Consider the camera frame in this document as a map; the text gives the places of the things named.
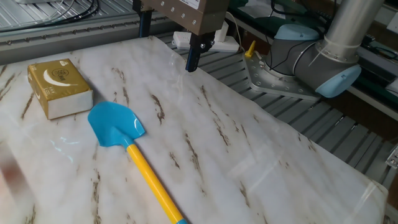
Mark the white power strip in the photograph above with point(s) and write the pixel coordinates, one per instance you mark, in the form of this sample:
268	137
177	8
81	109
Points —
180	40

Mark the silver metal bracket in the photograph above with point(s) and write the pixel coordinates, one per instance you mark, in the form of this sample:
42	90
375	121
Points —
392	158

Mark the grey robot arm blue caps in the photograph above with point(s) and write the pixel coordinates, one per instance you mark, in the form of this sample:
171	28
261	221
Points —
298	59

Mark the white marble pattern mat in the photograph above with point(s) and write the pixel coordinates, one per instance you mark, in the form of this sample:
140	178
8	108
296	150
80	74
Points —
217	155

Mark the gold tissue pack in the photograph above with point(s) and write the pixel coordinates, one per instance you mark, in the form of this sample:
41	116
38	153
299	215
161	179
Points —
59	84

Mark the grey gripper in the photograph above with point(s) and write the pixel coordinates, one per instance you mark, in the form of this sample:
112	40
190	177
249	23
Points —
186	12

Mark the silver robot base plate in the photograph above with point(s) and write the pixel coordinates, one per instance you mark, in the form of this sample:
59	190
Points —
264	84

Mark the aluminium table edge rail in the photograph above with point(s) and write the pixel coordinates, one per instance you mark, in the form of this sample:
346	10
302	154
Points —
62	46

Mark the white plug adapter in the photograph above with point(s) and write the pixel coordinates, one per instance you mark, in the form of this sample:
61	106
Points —
221	32

